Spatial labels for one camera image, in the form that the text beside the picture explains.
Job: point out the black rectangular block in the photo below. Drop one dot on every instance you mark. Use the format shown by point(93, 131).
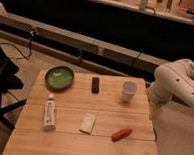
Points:
point(95, 85)

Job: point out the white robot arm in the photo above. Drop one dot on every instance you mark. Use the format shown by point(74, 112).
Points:
point(172, 78)

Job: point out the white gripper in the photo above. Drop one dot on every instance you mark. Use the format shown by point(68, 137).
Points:
point(157, 99)

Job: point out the white lotion bottle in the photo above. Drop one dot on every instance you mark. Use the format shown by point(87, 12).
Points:
point(49, 114)

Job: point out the green bowl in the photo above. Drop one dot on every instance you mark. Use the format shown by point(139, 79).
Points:
point(59, 78)

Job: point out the orange carrot toy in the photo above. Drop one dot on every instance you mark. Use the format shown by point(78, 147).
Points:
point(118, 135)

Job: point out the white paper cup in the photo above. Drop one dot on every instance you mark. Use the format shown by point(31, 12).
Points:
point(129, 88)

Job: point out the black chair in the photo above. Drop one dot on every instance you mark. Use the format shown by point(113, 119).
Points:
point(8, 80)

